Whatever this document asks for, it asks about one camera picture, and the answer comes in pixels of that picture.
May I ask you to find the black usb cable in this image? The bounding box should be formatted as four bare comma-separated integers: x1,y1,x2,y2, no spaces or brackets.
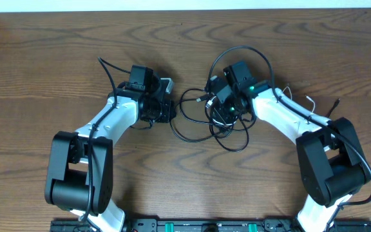
168,87,341,153

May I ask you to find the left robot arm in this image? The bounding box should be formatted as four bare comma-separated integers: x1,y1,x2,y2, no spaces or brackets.
44,65,176,231

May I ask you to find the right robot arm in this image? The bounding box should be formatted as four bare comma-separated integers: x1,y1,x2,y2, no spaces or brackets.
207,62,371,231

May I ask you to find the camera cable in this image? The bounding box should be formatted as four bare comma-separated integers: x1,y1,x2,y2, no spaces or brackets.
77,56,133,226
204,45,371,232

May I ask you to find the left camera cable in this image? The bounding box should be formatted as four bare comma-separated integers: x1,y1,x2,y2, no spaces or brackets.
77,56,133,226

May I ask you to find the right camera cable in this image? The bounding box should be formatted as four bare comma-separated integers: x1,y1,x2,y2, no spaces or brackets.
204,45,371,232

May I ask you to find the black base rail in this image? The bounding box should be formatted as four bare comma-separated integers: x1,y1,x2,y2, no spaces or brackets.
49,218,371,232

